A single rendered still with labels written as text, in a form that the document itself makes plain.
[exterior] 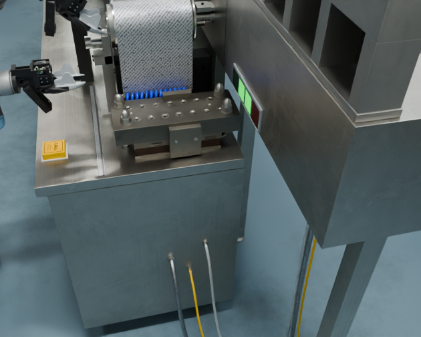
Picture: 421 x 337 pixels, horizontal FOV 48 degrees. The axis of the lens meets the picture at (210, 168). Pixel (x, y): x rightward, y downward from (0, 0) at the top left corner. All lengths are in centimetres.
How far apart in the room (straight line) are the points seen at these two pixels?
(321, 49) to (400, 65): 17
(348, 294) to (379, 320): 102
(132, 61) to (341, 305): 96
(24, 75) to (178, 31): 49
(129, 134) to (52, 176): 27
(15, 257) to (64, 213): 101
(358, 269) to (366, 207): 33
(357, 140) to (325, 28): 20
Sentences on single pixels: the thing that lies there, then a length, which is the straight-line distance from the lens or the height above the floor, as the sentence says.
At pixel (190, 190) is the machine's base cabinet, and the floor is 80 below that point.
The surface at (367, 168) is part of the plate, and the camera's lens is 86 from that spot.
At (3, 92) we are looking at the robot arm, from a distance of 157.
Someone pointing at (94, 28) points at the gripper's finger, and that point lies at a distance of 152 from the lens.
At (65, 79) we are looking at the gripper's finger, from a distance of 154.
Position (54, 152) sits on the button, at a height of 92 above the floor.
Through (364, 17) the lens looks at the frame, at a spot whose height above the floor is 160.
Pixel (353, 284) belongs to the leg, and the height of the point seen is 87.
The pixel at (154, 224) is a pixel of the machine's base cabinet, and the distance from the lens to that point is 164.
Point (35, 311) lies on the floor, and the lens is 232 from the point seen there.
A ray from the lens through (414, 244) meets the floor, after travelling 269.
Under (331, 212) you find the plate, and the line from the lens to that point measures 90.
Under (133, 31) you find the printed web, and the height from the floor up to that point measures 125.
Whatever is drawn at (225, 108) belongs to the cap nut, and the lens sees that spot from 149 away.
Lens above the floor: 187
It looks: 41 degrees down
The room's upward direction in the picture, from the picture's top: 2 degrees clockwise
